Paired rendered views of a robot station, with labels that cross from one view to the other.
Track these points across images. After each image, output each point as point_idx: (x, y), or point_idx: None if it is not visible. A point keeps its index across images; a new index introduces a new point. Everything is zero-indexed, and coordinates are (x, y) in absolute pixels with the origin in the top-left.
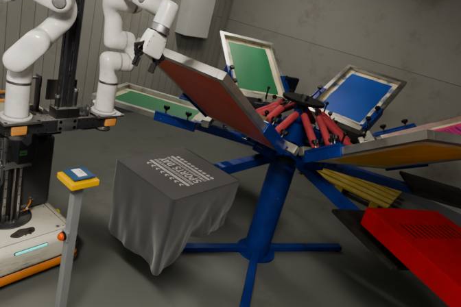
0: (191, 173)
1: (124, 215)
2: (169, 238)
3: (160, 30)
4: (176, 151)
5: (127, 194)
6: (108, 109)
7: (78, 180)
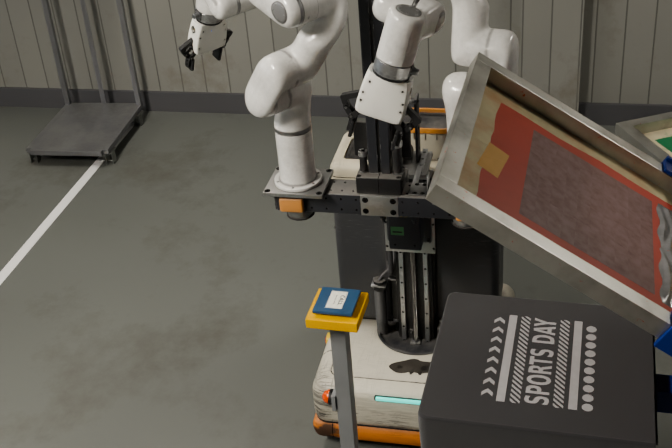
0: (554, 378)
1: None
2: None
3: (378, 71)
4: (614, 312)
5: None
6: None
7: (320, 313)
